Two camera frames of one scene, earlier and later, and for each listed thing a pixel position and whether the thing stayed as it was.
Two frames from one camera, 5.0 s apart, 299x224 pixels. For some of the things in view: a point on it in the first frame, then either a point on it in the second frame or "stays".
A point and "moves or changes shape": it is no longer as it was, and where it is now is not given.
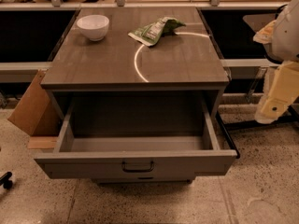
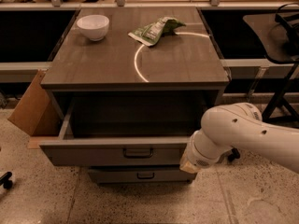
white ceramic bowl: x=94 y=27 stays
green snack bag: x=152 y=33 stays
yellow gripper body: x=287 y=36 to x=198 y=158
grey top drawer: x=135 y=140 moves or changes shape
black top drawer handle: x=137 y=170 to x=138 y=156
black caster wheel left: x=5 y=180 stays
